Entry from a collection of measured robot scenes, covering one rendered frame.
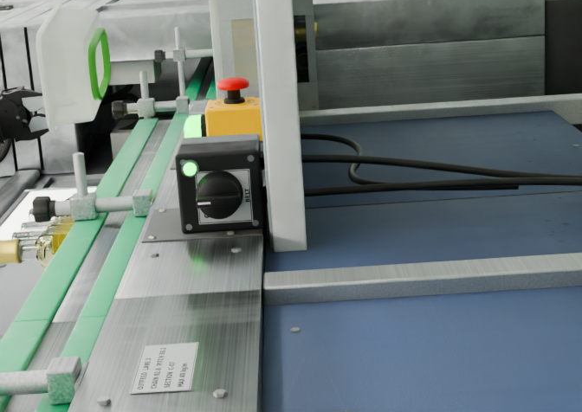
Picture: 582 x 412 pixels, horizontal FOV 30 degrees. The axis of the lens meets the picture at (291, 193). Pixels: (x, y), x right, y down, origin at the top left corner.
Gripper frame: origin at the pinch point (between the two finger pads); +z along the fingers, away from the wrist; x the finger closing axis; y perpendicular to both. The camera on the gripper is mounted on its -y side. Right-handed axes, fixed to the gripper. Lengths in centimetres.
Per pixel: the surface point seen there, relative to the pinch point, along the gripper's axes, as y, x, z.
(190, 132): -57, -9, 27
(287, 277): -100, -8, 38
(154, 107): -13.4, -0.9, 16.7
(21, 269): -11.8, 23.9, -12.5
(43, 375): -118, -13, 22
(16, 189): 47, 29, -28
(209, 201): -90, -12, 32
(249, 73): -9.0, -2.7, 32.8
